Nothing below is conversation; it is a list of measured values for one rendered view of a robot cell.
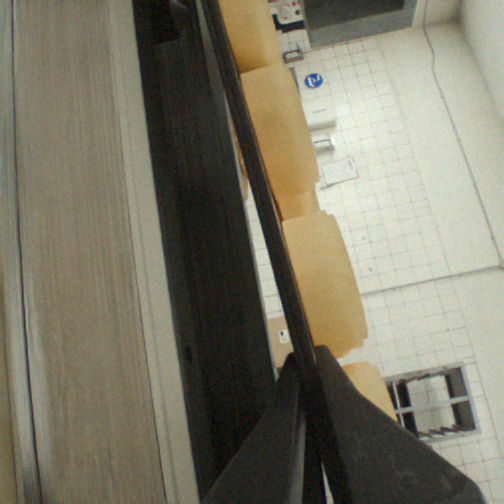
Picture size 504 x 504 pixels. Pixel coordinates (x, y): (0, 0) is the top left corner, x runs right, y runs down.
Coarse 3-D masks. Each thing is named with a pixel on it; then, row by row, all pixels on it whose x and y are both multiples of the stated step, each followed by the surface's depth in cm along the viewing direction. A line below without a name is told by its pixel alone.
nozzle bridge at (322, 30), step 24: (312, 0) 73; (336, 0) 74; (360, 0) 74; (384, 0) 73; (408, 0) 70; (312, 24) 74; (336, 24) 73; (360, 24) 74; (384, 24) 75; (408, 24) 76; (312, 48) 78
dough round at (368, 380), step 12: (348, 372) 17; (360, 372) 16; (372, 372) 16; (360, 384) 16; (372, 384) 16; (384, 384) 16; (372, 396) 15; (384, 396) 15; (384, 408) 15; (396, 420) 15
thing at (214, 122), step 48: (192, 0) 57; (192, 48) 55; (192, 96) 54; (192, 144) 53; (192, 192) 51; (240, 192) 51; (192, 240) 50; (240, 240) 49; (240, 288) 48; (240, 336) 47; (240, 384) 46; (240, 432) 45
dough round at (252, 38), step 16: (224, 0) 19; (240, 0) 19; (256, 0) 19; (224, 16) 19; (240, 16) 19; (256, 16) 19; (240, 32) 19; (256, 32) 19; (272, 32) 19; (240, 48) 19; (256, 48) 20; (272, 48) 20; (240, 64) 20; (256, 64) 20; (240, 80) 21
